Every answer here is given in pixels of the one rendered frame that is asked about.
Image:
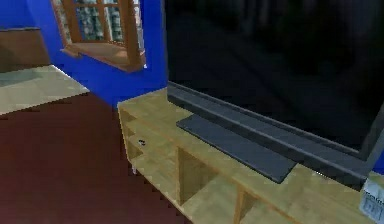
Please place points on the light wooden television stand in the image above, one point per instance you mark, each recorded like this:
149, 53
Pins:
206, 186

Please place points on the black flat-screen television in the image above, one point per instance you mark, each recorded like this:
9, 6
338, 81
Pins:
266, 66

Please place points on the brown wooden framed window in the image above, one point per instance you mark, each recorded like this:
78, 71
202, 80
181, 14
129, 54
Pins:
103, 30

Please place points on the brown wooden door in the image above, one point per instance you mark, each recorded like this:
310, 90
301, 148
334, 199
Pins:
21, 50

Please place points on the white printed box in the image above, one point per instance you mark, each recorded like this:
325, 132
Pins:
373, 201

